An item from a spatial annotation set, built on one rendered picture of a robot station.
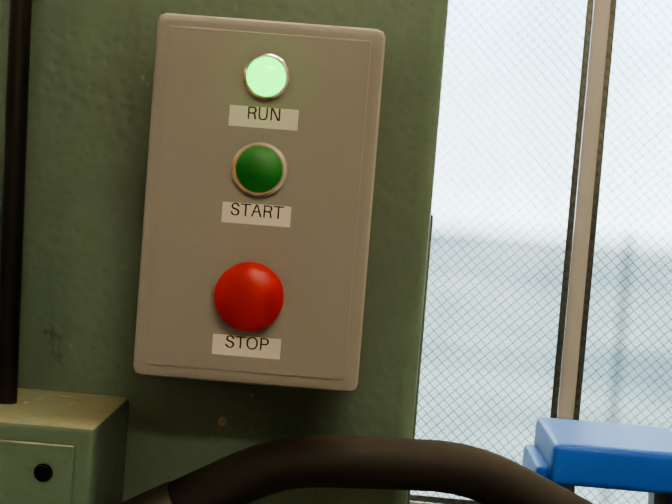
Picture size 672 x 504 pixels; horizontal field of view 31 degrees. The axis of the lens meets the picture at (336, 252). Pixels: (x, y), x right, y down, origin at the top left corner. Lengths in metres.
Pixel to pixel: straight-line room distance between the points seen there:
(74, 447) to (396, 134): 0.21
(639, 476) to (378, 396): 0.76
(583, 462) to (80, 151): 0.83
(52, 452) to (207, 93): 0.17
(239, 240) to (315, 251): 0.03
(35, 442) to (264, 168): 0.15
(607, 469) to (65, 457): 0.87
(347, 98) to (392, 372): 0.14
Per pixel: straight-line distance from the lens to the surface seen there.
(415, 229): 0.59
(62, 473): 0.53
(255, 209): 0.53
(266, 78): 0.52
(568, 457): 1.31
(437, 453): 0.56
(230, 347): 0.53
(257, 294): 0.52
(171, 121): 0.53
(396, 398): 0.59
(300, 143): 0.52
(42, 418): 0.54
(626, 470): 1.32
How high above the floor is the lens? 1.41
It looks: 3 degrees down
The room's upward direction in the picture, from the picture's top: 5 degrees clockwise
